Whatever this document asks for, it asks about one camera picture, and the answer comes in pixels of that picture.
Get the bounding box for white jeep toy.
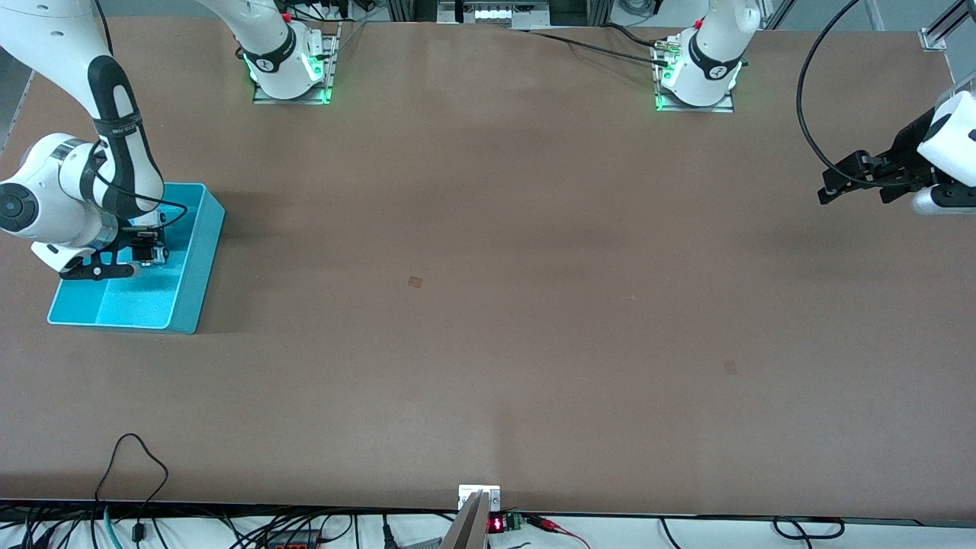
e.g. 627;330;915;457
136;229;167;265

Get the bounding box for turquoise plastic bin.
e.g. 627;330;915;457
47;181;226;335

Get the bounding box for black box with red switches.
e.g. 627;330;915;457
263;529;330;549

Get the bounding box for silver box with white lights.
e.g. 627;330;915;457
438;0;551;30

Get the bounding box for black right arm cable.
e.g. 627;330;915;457
88;0;188;231

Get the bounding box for aluminium frame profile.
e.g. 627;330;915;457
919;0;976;52

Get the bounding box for thin black looped cable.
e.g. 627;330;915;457
95;433;170;538

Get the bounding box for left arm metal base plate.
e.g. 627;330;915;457
653;38;735;114

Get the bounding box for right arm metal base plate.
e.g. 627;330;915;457
253;21;341;105

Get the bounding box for black cable to arm base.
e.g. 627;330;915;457
528;23;673;68

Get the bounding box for black coiled cable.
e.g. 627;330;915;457
772;516;846;541

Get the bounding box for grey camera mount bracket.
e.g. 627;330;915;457
441;485;502;549

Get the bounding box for red clip lead wires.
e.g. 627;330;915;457
525;515;592;549

